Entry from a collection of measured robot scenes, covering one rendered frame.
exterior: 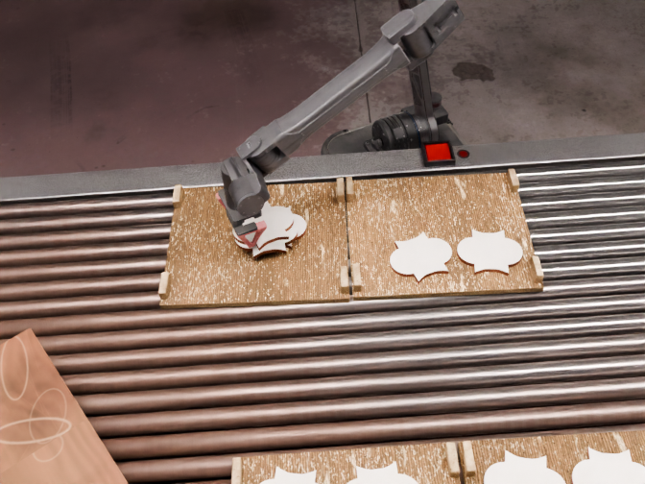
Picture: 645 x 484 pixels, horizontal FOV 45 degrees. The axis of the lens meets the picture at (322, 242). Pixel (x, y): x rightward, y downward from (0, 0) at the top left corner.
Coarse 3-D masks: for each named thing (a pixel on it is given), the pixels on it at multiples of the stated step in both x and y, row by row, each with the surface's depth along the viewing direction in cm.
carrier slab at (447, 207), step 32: (384, 192) 185; (416, 192) 184; (448, 192) 184; (480, 192) 183; (512, 192) 183; (352, 224) 178; (384, 224) 178; (416, 224) 178; (448, 224) 177; (480, 224) 177; (512, 224) 177; (352, 256) 172; (384, 256) 172; (352, 288) 167; (384, 288) 166; (416, 288) 166; (448, 288) 166; (480, 288) 165; (512, 288) 165
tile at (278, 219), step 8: (264, 208) 176; (272, 208) 176; (280, 208) 176; (264, 216) 175; (272, 216) 175; (280, 216) 174; (288, 216) 174; (272, 224) 173; (280, 224) 173; (288, 224) 173; (264, 232) 172; (272, 232) 171; (280, 232) 171; (240, 240) 170; (264, 240) 170; (272, 240) 171
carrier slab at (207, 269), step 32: (192, 192) 187; (288, 192) 186; (320, 192) 185; (192, 224) 180; (224, 224) 180; (320, 224) 179; (192, 256) 174; (224, 256) 174; (288, 256) 173; (320, 256) 173; (192, 288) 168; (224, 288) 168; (256, 288) 168; (288, 288) 167; (320, 288) 167
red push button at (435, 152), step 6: (432, 144) 196; (438, 144) 196; (444, 144) 196; (426, 150) 194; (432, 150) 194; (438, 150) 194; (444, 150) 194; (432, 156) 193; (438, 156) 193; (444, 156) 193; (450, 156) 193
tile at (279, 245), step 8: (288, 232) 173; (296, 232) 173; (280, 240) 171; (288, 240) 171; (240, 248) 172; (248, 248) 170; (256, 248) 170; (264, 248) 170; (272, 248) 170; (280, 248) 170; (256, 256) 170
